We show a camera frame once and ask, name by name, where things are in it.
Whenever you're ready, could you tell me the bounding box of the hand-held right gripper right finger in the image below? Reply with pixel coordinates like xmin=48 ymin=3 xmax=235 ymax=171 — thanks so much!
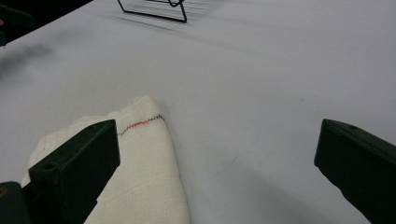
xmin=314 ymin=118 xmax=396 ymax=224

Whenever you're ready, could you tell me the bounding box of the black wire rack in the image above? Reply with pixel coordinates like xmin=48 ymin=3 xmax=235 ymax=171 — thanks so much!
xmin=117 ymin=0 xmax=189 ymax=24

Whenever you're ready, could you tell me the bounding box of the white towel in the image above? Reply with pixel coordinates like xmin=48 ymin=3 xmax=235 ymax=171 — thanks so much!
xmin=20 ymin=94 xmax=191 ymax=224

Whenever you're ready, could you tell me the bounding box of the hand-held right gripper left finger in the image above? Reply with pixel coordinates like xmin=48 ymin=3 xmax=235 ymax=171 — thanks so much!
xmin=28 ymin=119 xmax=121 ymax=224

